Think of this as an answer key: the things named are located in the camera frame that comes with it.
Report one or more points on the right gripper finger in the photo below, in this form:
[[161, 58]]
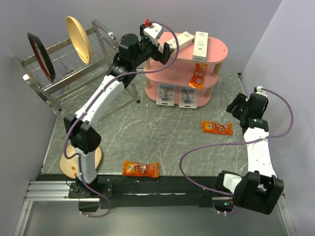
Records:
[[239, 99], [235, 110]]

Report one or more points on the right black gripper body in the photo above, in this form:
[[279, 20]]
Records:
[[245, 110]]

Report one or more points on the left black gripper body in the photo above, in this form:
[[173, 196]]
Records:
[[148, 49]]

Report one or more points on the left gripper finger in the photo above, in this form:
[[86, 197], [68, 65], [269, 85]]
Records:
[[166, 48], [163, 58]]

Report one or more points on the white razor box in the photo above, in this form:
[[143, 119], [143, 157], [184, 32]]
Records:
[[184, 39], [200, 47]]

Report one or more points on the orange razor bag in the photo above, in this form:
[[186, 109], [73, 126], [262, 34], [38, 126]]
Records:
[[197, 80], [217, 128], [136, 169]]

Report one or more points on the blue razor blister pack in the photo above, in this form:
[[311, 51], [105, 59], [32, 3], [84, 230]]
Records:
[[165, 95], [187, 98]]

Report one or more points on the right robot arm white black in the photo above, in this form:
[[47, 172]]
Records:
[[260, 189]]

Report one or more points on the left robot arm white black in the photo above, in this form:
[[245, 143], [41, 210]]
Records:
[[80, 127]]

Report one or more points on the yellow wooden plate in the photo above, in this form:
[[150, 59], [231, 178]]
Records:
[[79, 39]]

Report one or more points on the metal dish rack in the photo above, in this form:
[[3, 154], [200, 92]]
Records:
[[73, 77]]

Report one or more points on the black red plate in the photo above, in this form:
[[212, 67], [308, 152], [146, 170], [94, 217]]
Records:
[[42, 57]]

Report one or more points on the orange razor bag front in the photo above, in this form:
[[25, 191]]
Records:
[[136, 169]]

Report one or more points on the bird painted wooden plate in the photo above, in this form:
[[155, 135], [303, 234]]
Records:
[[70, 166]]

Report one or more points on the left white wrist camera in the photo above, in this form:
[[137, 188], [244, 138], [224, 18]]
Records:
[[152, 30]]

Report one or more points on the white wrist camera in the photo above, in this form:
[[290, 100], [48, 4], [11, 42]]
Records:
[[152, 30], [260, 90]]

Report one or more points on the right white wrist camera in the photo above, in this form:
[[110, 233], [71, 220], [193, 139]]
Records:
[[260, 90]]

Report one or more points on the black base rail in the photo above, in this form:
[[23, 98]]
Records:
[[165, 191]]

